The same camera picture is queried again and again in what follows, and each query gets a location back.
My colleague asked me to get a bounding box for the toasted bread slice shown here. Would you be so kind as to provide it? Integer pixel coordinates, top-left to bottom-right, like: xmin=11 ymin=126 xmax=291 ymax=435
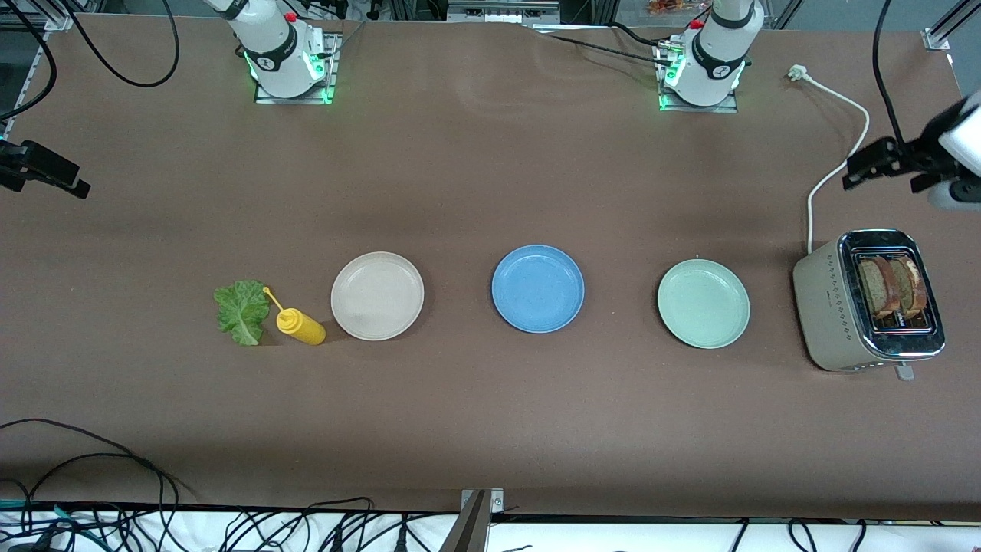
xmin=889 ymin=255 xmax=929 ymax=316
xmin=858 ymin=256 xmax=902 ymax=320

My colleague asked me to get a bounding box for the green lettuce leaf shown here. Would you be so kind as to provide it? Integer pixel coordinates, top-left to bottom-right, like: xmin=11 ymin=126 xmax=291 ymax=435
xmin=213 ymin=280 xmax=271 ymax=347

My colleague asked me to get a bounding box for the yellow squeeze bottle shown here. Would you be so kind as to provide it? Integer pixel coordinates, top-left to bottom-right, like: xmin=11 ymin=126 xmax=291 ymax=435
xmin=263 ymin=287 xmax=326 ymax=346

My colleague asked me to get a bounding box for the mint green round plate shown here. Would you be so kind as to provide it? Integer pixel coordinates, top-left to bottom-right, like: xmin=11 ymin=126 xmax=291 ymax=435
xmin=657 ymin=258 xmax=751 ymax=350

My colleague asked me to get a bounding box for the beige round plate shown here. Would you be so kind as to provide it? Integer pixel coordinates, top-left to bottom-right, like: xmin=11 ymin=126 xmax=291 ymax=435
xmin=330 ymin=251 xmax=425 ymax=341

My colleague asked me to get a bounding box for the blue round plate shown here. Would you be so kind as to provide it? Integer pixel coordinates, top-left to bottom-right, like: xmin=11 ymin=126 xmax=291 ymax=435
xmin=491 ymin=245 xmax=586 ymax=334

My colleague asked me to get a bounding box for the beige chrome toaster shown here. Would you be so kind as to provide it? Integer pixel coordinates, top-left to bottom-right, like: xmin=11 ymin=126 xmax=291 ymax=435
xmin=792 ymin=228 xmax=946 ymax=382

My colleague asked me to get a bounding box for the grey equipment box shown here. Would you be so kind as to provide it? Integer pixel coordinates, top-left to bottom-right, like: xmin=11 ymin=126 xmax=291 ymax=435
xmin=447 ymin=0 xmax=562 ymax=25

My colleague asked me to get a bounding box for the white toaster power cord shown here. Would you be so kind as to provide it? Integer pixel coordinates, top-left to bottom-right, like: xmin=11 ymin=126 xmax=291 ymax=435
xmin=788 ymin=65 xmax=871 ymax=255

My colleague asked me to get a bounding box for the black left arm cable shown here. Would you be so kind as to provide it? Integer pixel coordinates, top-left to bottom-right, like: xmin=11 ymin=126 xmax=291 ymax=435
xmin=872 ymin=0 xmax=909 ymax=146

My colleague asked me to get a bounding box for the aluminium frame profile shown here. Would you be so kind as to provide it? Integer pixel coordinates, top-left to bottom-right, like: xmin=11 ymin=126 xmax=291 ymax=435
xmin=0 ymin=0 xmax=77 ymax=31
xmin=924 ymin=0 xmax=981 ymax=53

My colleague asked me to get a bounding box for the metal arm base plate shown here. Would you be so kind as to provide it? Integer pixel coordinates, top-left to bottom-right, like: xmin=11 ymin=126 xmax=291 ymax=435
xmin=655 ymin=42 xmax=740 ymax=114
xmin=254 ymin=32 xmax=343 ymax=106

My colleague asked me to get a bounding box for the long black loop cable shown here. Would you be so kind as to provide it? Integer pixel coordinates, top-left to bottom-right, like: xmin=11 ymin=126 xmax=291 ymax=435
xmin=0 ymin=418 xmax=192 ymax=511

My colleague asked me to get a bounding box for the thin black base cable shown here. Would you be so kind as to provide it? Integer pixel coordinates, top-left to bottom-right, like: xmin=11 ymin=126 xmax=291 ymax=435
xmin=529 ymin=21 xmax=675 ymax=68

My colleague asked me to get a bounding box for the metal mounting post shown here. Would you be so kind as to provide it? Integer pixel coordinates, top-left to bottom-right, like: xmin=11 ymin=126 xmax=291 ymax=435
xmin=439 ymin=488 xmax=505 ymax=552

